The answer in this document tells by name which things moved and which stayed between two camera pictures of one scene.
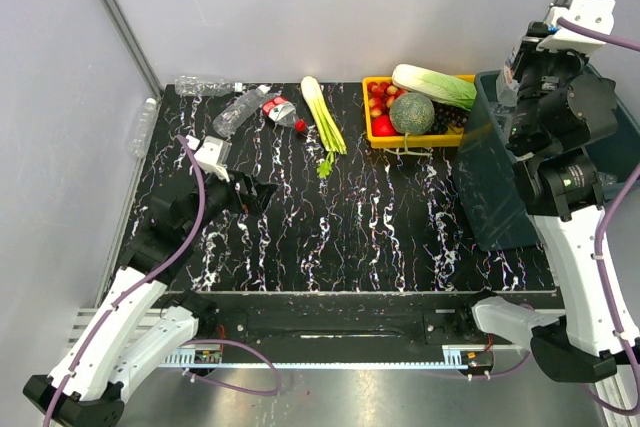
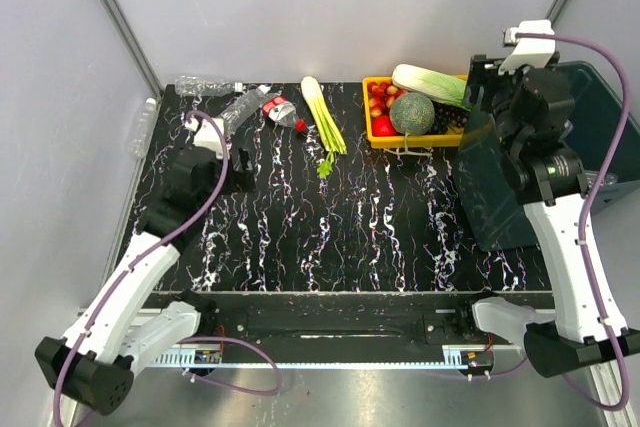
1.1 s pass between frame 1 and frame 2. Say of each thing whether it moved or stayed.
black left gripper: moved
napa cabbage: stayed
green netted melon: stayed
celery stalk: stayed
